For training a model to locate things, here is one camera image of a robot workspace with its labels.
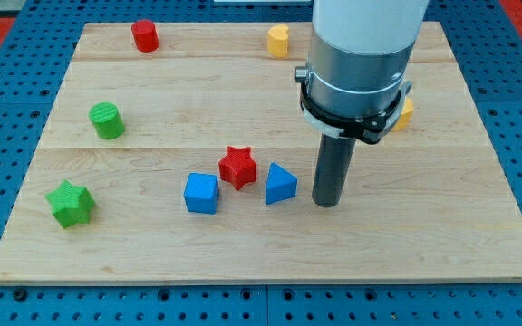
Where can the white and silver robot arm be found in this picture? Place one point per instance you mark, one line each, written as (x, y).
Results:
(352, 84)

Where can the yellow block behind arm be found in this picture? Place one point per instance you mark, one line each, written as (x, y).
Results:
(406, 114)

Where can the yellow heart block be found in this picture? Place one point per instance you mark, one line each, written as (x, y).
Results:
(277, 40)

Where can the red star block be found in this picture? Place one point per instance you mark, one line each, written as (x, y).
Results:
(238, 167)

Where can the blue triangle block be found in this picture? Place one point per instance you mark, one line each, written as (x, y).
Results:
(280, 184)

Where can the blue cube block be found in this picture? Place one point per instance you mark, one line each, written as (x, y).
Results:
(201, 193)

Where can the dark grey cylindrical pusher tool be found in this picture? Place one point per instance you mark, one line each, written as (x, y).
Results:
(334, 158)

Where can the light wooden board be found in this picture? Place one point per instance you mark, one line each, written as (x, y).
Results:
(428, 204)

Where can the green cylinder block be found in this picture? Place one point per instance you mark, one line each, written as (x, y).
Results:
(106, 120)

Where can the red cylinder block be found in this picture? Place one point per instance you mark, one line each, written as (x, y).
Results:
(145, 36)

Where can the green star block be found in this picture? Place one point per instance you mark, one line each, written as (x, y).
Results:
(70, 204)

